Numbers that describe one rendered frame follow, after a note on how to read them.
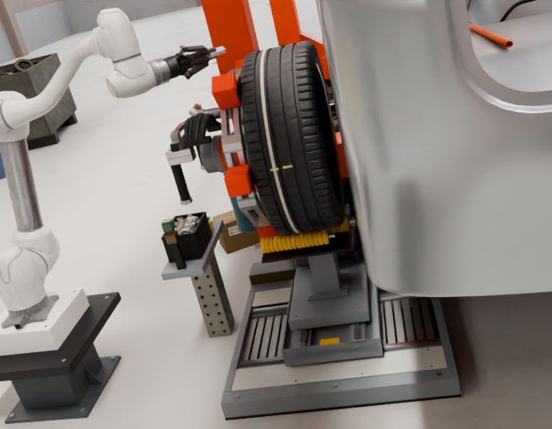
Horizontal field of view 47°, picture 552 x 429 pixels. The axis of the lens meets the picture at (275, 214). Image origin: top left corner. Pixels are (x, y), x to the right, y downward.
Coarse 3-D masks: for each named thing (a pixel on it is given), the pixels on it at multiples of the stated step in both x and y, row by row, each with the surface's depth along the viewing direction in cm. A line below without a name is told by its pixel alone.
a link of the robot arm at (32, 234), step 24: (0, 96) 230; (24, 96) 243; (0, 144) 239; (24, 144) 242; (24, 168) 244; (24, 192) 247; (24, 216) 250; (24, 240) 252; (48, 240) 257; (48, 264) 256
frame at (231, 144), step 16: (240, 80) 214; (224, 112) 204; (240, 112) 206; (224, 128) 202; (240, 128) 202; (224, 144) 200; (240, 144) 200; (240, 160) 202; (256, 192) 210; (240, 208) 209; (256, 208) 211; (256, 224) 225
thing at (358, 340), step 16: (368, 288) 258; (288, 304) 256; (288, 336) 240; (304, 336) 232; (320, 336) 235; (336, 336) 233; (352, 336) 228; (368, 336) 229; (288, 352) 230; (304, 352) 229; (320, 352) 228; (336, 352) 228; (352, 352) 227; (368, 352) 226
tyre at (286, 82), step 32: (256, 64) 206; (288, 64) 200; (320, 64) 233; (256, 96) 197; (288, 96) 194; (256, 128) 195; (288, 128) 193; (320, 128) 194; (256, 160) 196; (288, 160) 194; (320, 160) 193; (288, 192) 200; (320, 192) 199; (288, 224) 211; (320, 224) 213
